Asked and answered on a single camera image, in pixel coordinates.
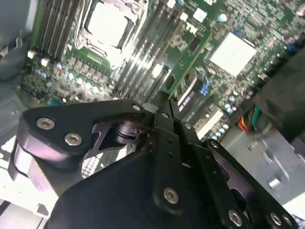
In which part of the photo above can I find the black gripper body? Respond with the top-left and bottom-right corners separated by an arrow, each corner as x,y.
46,149 -> 226,229

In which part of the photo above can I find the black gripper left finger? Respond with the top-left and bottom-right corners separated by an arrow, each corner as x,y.
8,90 -> 184,212

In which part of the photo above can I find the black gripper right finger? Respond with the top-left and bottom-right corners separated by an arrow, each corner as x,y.
170,100 -> 300,229

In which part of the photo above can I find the green RAM stick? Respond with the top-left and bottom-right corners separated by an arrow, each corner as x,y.
163,30 -> 214,100

